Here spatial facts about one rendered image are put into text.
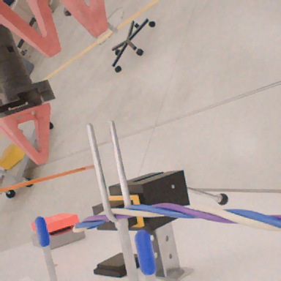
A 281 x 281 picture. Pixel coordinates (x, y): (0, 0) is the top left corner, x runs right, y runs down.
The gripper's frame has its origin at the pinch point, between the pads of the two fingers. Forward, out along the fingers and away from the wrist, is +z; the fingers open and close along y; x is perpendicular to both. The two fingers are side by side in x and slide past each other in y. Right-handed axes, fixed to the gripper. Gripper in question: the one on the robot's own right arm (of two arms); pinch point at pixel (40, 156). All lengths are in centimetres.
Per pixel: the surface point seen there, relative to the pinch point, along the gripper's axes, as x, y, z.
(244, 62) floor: 175, -108, 5
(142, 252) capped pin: -11.5, 39.1, 2.3
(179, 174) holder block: 1.2, 27.0, 3.6
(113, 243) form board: 0.4, 10.2, 12.3
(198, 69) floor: 180, -151, 1
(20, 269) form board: -10.0, 6.5, 10.4
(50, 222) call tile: -3.2, 2.4, 8.2
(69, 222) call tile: -0.9, 2.5, 9.3
